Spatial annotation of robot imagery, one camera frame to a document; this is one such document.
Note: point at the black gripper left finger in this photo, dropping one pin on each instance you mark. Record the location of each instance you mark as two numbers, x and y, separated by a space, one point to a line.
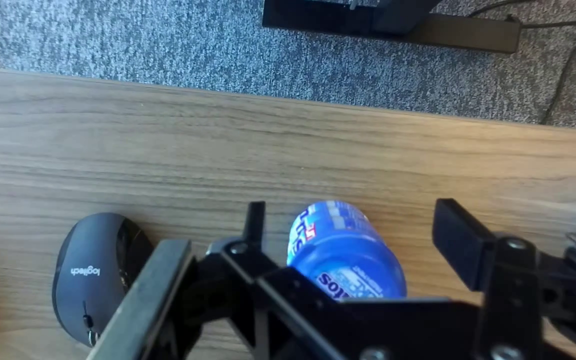
143 327

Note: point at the blue plastic bottle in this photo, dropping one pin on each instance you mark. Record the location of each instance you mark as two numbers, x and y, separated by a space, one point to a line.
337 247

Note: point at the black perforated robot cart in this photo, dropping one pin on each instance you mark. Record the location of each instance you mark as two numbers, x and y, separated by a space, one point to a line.
398 20

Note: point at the black computer mouse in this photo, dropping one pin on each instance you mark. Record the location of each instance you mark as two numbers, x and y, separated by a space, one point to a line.
95 269

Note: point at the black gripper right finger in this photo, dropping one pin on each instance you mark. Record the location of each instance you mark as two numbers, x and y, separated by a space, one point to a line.
464 242

